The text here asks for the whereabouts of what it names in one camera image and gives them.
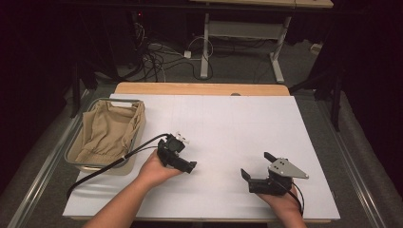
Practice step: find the khaki pants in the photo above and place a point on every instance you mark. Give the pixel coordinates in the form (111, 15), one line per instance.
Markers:
(107, 133)

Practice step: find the black stand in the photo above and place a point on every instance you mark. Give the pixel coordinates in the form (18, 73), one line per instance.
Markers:
(76, 88)
(335, 104)

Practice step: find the beige storage basket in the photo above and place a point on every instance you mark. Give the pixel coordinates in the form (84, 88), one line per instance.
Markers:
(140, 126)

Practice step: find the white table cover sheet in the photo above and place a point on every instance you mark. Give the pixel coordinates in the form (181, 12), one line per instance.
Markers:
(237, 126)

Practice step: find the white power adapter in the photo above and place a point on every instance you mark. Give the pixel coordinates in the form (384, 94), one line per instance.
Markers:
(188, 54)

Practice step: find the metal floor rail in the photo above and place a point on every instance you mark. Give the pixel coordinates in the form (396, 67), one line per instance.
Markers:
(41, 171)
(355, 177)

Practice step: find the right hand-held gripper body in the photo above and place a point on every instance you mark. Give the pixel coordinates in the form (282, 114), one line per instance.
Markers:
(278, 180)

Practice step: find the person's left hand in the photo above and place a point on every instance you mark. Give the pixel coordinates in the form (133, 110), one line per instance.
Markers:
(153, 172)

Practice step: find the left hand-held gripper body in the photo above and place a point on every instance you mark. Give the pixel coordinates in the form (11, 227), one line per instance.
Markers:
(171, 147)

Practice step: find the person's right hand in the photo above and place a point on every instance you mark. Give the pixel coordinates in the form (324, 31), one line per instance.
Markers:
(283, 204)

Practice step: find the desk with white metal legs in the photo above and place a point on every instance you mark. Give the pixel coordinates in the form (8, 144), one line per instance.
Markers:
(244, 30)

